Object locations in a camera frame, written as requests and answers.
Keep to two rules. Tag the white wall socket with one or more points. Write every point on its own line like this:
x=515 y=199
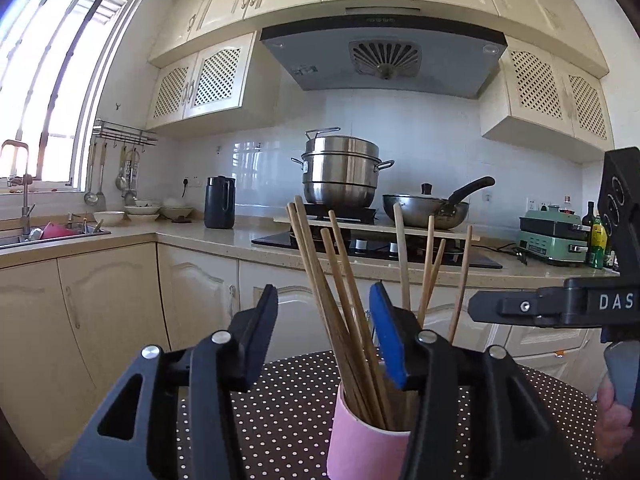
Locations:
x=186 y=181
x=537 y=205

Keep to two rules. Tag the cream lattice wall cabinet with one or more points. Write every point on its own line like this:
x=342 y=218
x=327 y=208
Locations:
x=545 y=95
x=215 y=80

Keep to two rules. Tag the black gas stove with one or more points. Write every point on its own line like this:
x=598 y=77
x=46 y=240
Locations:
x=475 y=260

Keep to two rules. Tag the metal utensil rack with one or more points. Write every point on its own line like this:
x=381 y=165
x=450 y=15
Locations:
x=125 y=135

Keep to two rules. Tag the pink cylindrical cup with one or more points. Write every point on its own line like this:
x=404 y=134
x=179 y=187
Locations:
x=360 y=450

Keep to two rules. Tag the brown polka dot tablecloth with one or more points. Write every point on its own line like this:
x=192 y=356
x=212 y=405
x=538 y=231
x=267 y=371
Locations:
x=290 y=410

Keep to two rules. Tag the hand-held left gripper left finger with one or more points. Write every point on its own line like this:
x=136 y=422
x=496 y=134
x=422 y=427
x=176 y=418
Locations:
x=260 y=325

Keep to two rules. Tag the pink bowl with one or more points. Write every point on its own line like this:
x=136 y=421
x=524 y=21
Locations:
x=57 y=231

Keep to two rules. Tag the white bowl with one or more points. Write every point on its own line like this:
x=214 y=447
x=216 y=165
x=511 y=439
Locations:
x=108 y=217

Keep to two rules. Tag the green electric cooker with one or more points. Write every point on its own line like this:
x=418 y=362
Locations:
x=545 y=245

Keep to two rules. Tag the bundle of wooden chopsticks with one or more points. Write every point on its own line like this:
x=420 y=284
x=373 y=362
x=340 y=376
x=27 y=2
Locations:
x=345 y=320

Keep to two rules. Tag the dark glass bottle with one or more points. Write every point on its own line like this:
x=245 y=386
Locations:
x=590 y=212

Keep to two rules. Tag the steel sink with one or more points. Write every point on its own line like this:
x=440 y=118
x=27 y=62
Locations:
x=95 y=233

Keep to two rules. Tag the metal faucet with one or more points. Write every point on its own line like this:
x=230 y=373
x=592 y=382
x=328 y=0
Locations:
x=25 y=200

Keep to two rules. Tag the metal ladle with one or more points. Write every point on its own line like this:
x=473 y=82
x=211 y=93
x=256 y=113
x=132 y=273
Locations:
x=90 y=196

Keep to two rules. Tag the dark blue kettle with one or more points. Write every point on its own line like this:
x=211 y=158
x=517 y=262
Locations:
x=219 y=205

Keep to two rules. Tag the person's right hand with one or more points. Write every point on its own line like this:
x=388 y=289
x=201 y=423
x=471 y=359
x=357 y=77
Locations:
x=612 y=425

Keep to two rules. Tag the beige kitchen countertop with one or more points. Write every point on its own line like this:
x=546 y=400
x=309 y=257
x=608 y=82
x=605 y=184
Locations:
x=210 y=240

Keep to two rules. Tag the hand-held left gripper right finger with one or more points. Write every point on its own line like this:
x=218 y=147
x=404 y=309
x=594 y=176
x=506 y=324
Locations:
x=387 y=340

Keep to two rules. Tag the hanging ladles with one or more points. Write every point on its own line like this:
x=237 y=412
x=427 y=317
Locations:
x=129 y=180

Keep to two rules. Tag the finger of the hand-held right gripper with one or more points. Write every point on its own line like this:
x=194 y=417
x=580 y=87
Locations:
x=500 y=305

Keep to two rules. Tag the stack of white dishes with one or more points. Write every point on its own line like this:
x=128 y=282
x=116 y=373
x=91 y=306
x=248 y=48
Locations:
x=142 y=211

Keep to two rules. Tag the yellow green bottle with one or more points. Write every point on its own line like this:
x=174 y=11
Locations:
x=596 y=245

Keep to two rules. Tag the steel steamer pot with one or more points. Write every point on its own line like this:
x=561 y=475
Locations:
x=340 y=175

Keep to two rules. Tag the grey range hood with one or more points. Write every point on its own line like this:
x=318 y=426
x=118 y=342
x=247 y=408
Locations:
x=330 y=60

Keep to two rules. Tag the barred kitchen window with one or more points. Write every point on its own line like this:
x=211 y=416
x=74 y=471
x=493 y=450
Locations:
x=50 y=85

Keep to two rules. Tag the metal spatula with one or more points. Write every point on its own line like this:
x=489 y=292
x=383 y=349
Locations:
x=101 y=200

